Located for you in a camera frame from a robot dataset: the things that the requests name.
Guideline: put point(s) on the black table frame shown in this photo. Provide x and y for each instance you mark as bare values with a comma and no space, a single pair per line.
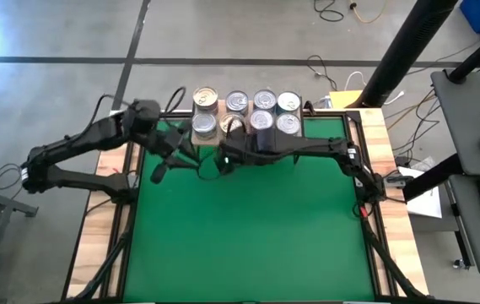
117,236

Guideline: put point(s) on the black diagonal bar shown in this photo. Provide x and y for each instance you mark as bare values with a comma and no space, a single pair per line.
431,177

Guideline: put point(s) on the white label seafood can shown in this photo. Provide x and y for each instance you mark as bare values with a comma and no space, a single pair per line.
288,123

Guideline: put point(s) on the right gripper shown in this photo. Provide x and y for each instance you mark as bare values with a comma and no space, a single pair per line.
239,148

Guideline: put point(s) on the gold lid seafood can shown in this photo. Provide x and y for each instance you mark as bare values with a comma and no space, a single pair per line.
206,98

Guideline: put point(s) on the black diagonal frame strut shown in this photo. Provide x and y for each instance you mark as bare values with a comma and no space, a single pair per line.
106,264
391,266

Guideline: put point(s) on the green table mat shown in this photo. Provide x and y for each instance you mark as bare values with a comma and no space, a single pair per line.
244,232

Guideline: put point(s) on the silver lid seafood can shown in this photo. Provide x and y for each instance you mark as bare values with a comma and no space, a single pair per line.
261,119
204,124
237,101

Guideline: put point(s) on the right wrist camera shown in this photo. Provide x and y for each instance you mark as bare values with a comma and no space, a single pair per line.
224,165

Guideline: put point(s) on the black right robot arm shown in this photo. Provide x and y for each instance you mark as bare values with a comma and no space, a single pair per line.
307,148

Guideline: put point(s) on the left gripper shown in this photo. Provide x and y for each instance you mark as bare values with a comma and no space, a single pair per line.
172,143

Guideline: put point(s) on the grey furniture leg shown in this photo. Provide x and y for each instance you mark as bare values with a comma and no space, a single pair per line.
3,204

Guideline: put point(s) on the blue albacore tuna can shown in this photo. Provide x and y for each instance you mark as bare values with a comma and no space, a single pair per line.
265,99

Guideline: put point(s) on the yellow blue label can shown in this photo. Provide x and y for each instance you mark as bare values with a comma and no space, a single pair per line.
289,101

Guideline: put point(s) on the black perforated tower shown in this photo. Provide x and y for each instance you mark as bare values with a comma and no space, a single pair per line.
408,46

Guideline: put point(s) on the yellow box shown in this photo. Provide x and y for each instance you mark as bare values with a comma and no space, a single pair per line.
345,97

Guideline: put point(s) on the white paper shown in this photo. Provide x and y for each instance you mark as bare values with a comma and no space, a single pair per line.
424,202

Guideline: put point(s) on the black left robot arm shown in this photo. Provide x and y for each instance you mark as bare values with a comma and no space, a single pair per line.
79,141

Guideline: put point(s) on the grey bracket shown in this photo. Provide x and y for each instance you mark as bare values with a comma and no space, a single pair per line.
393,180

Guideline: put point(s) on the wooden shelf black frame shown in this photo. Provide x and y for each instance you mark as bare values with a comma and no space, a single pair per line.
199,141

